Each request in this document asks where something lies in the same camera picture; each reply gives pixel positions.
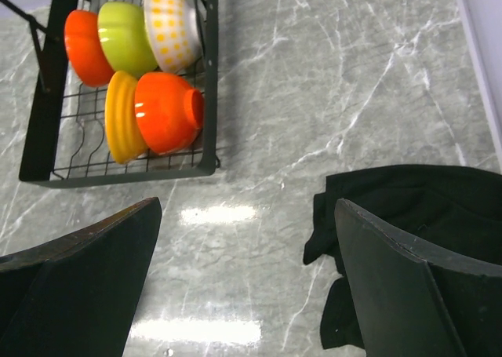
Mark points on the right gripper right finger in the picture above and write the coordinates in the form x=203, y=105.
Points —
x=414, y=298

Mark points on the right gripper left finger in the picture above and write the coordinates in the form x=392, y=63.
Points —
x=77, y=295

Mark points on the yellow-orange bowl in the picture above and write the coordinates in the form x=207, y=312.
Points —
x=123, y=135

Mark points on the red-orange bowl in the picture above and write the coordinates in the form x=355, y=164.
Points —
x=84, y=50
x=169, y=112

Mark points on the lime green bowl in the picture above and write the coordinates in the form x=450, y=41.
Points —
x=123, y=38

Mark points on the patterned white teal bowl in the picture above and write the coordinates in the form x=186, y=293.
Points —
x=173, y=34

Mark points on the black cloth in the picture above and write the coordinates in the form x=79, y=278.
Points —
x=457, y=208

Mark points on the black wire dish rack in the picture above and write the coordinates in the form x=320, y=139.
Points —
x=65, y=144

